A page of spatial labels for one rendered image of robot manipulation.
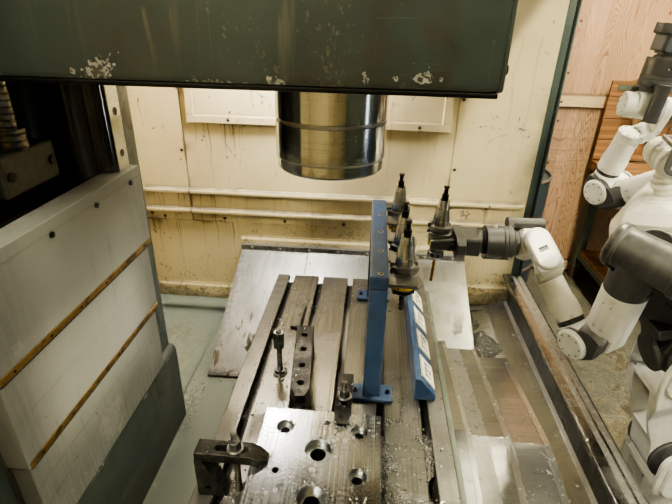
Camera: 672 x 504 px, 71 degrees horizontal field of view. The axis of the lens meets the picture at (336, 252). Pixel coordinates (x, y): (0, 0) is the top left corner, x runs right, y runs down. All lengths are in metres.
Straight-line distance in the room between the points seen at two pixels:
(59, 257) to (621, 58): 3.39
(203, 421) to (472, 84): 1.24
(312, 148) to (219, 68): 0.15
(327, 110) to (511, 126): 1.23
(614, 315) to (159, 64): 0.98
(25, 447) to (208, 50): 0.63
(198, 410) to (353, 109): 1.15
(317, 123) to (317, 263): 1.28
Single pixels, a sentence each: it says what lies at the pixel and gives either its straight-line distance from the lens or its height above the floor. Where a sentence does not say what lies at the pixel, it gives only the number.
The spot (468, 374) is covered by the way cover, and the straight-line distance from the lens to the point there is 1.55.
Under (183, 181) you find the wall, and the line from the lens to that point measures 1.93.
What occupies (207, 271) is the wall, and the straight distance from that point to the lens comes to 2.06.
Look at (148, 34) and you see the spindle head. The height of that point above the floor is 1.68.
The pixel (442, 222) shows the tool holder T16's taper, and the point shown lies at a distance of 1.22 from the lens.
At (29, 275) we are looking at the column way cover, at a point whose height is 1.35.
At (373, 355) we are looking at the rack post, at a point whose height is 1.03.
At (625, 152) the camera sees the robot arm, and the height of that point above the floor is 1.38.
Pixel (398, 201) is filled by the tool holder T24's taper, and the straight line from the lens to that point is 1.31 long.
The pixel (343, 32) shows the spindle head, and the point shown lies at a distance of 0.57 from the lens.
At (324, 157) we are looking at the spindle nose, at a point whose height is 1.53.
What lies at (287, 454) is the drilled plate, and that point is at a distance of 0.93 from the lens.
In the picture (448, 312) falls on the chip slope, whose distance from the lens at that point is 1.77.
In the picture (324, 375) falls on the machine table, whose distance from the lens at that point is 1.22.
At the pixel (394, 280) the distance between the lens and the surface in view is 0.98.
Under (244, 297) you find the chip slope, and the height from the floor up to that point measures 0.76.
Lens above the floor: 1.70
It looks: 26 degrees down
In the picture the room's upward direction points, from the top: 1 degrees clockwise
